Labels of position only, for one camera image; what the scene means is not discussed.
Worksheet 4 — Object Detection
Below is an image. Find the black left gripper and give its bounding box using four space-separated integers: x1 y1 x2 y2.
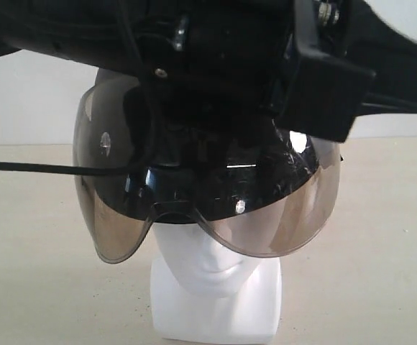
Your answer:
129 1 295 118

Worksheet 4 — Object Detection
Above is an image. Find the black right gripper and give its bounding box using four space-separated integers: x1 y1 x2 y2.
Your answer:
280 1 417 142

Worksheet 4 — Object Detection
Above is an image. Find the black helmet with tinted visor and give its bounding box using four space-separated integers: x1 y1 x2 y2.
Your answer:
73 69 342 264

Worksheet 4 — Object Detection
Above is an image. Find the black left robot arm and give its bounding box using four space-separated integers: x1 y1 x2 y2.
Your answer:
0 1 293 117

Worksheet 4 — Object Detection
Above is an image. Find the white mannequin head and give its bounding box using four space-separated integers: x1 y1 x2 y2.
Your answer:
150 223 282 344

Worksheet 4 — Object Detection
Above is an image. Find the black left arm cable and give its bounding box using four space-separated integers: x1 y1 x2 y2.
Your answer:
0 0 159 178

